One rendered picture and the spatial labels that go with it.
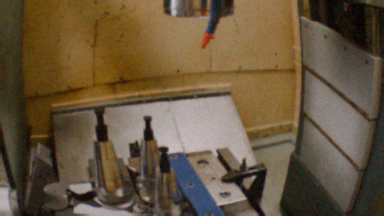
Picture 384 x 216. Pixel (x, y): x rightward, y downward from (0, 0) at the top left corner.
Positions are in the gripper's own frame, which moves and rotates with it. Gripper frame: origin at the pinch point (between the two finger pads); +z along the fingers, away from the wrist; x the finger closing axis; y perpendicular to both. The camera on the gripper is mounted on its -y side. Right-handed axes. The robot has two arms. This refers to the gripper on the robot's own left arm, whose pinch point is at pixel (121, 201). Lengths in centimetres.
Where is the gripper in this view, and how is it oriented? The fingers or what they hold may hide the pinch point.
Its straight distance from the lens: 58.5
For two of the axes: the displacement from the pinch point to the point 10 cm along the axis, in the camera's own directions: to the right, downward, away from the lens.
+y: 0.2, 9.2, 3.9
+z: 9.6, -1.2, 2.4
